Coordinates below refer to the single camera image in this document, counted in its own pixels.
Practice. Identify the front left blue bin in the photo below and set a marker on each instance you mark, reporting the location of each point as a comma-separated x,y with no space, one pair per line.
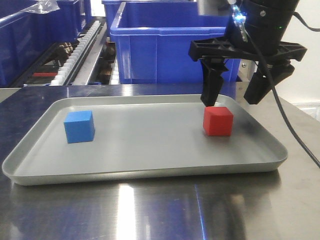
24,37

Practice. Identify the red cube block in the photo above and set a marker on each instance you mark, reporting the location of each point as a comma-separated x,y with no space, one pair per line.
218,121

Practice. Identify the clear plastic bag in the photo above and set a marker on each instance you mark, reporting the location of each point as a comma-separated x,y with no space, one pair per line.
42,7

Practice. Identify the front right blue bin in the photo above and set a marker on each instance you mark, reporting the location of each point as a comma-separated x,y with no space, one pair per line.
153,38

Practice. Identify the blue bin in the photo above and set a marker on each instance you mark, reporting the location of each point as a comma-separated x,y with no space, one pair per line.
153,38
111,8
70,20
24,37

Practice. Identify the blue cube block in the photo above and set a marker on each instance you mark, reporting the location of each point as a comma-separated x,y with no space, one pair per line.
79,126

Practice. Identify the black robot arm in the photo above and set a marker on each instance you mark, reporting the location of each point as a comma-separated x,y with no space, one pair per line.
253,25

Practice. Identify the rear right blue bin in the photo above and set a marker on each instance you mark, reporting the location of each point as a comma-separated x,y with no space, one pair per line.
111,8

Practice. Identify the rear left blue bin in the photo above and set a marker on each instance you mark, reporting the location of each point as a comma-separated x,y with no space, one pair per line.
70,20

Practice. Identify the perforated metal shelf post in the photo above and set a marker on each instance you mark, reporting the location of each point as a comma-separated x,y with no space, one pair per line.
246,69

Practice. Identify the white roller track left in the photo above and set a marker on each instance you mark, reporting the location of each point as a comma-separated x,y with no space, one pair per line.
69,70

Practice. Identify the grey metal tray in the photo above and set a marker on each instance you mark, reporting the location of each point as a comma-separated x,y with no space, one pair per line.
141,137

